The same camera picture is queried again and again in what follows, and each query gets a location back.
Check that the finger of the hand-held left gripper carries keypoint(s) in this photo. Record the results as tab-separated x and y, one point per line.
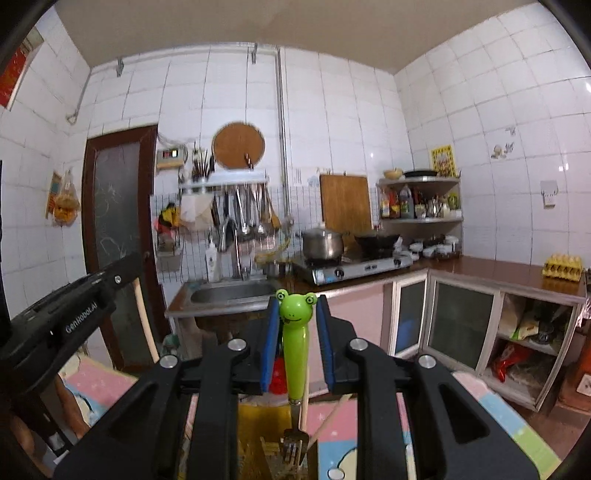
113	281

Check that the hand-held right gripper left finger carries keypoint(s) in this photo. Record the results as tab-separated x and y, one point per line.
271	344

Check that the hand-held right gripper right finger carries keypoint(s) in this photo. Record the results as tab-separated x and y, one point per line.
325	344

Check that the wooden chopstick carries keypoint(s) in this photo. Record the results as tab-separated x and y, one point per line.
268	461
144	318
325	422

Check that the gold perforated utensil holder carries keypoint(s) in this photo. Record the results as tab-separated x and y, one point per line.
251	424

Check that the row of hanging steel utensils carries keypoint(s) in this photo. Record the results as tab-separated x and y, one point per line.
249	207

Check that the person's left hand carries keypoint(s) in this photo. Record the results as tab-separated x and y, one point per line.
71	406

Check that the red plastic object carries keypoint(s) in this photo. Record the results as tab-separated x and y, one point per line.
277	376

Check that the stainless steel sink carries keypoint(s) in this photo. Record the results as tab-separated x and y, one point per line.
231	293

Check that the brown frosted glass door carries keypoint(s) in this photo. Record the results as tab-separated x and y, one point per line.
115	207

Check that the small steel pot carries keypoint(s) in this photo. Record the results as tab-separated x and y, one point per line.
275	268

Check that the steel gas stove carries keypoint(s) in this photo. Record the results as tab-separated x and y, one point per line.
355	268

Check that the yellow and red hanging gloves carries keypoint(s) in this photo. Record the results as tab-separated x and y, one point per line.
166	217

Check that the hanging yellow plastic bag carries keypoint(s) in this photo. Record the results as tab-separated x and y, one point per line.
67	203

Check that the steel cooking pot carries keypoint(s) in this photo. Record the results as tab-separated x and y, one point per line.
323	245

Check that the white soap bottle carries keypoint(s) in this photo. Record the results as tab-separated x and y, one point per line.
211	264

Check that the white hanging cloth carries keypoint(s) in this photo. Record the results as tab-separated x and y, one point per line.
196	210

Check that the black wok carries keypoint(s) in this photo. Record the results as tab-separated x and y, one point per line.
376	243

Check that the kitchen counter cabinet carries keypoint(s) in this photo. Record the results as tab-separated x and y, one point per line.
455	323

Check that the rectangular wooden cutting board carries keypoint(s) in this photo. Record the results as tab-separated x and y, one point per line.
345	203

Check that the group of white bowls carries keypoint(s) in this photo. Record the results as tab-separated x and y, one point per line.
434	248

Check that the steel corner shelf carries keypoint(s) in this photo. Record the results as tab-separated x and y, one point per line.
420	222

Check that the dark oil bottle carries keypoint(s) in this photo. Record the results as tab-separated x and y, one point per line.
406	203

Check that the beige bowl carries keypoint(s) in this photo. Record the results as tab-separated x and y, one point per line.
392	174

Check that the red food bag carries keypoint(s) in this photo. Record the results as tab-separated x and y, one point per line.
508	360

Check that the round wooden cutting board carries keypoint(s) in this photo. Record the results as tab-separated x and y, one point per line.
238	145

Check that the pastel cartoon printed blanket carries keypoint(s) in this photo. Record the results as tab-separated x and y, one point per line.
503	415

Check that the black pan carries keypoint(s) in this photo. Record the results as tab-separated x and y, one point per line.
420	173

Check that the pale food bags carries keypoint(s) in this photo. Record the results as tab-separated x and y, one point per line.
521	323

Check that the yellow egg carton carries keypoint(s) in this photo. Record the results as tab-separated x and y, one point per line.
562	267

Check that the beige wall controller box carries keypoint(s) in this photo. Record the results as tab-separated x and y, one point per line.
171	157

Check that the steel wall rack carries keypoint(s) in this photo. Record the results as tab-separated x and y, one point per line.
224	180

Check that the grey wall pipe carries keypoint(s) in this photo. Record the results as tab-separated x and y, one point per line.
281	138

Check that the yellow wall poster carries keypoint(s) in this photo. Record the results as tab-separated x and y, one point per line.
443	159

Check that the red wall poster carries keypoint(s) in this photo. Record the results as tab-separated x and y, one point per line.
16	69

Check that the wall stickers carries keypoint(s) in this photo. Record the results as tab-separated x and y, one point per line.
503	148

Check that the white wall socket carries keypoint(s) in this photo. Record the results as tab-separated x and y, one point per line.
549	193

